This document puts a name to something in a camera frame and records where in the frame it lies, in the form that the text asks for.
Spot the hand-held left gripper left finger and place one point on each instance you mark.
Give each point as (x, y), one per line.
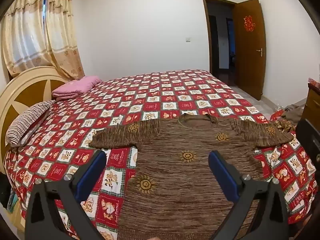
(92, 172)

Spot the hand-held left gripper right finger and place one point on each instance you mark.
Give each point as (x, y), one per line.
(222, 175)

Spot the brown knitted sweater sun motifs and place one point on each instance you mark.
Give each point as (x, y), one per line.
(175, 180)

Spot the brown patterned garment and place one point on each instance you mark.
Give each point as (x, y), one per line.
(285, 126)

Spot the grey cloth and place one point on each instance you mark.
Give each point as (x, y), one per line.
(295, 112)

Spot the wooden cabinet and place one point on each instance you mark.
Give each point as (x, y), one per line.
(312, 102)

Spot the striped pillow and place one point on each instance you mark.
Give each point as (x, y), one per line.
(25, 122)

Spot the pink folded blanket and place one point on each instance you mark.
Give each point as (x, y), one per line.
(75, 87)

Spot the dark cloth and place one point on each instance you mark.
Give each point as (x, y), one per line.
(6, 190)

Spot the red checkered bear print bedspread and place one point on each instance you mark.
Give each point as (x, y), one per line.
(150, 97)

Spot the brown wooden door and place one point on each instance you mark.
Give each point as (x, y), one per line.
(250, 60)

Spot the cream and brown headboard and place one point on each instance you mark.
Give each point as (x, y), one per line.
(27, 90)

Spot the red paper door decoration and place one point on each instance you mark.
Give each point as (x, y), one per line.
(249, 23)

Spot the brown door frame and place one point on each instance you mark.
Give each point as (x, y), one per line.
(205, 30)

